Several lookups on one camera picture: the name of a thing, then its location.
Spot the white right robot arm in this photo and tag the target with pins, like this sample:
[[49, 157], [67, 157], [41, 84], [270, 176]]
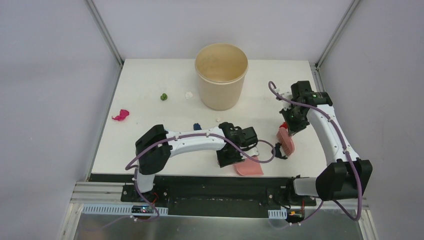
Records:
[[346, 174]]

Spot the green paper scrap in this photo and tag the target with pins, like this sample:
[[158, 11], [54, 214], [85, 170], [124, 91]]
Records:
[[164, 97]]

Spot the right white slotted cable duct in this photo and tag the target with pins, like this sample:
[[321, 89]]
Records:
[[277, 214]]

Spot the pink dustpan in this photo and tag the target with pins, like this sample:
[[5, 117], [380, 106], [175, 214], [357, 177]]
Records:
[[248, 168]]

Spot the blue paper scrap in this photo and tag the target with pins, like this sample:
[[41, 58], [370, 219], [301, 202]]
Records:
[[197, 127]]

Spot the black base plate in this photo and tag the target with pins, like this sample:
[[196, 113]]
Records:
[[234, 197]]

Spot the red paper scrap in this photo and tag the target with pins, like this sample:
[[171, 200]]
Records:
[[284, 125]]

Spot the black paper scrap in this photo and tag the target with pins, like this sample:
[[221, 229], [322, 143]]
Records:
[[278, 152]]

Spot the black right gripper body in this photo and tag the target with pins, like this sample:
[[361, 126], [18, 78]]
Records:
[[295, 120]]

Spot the left white slotted cable duct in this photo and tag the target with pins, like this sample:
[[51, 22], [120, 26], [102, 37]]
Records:
[[123, 209]]

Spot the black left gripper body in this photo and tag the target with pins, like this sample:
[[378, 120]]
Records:
[[228, 158]]

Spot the white slotted cable duct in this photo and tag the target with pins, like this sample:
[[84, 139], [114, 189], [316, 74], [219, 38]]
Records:
[[277, 214], [123, 209]]

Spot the beige paper bucket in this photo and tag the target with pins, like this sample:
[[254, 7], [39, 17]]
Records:
[[221, 69]]

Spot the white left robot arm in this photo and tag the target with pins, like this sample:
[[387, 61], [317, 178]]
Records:
[[231, 143]]

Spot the pink hand brush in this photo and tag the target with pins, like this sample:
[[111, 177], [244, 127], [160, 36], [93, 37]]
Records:
[[286, 141]]

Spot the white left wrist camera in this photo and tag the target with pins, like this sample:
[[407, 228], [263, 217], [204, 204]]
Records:
[[253, 152]]

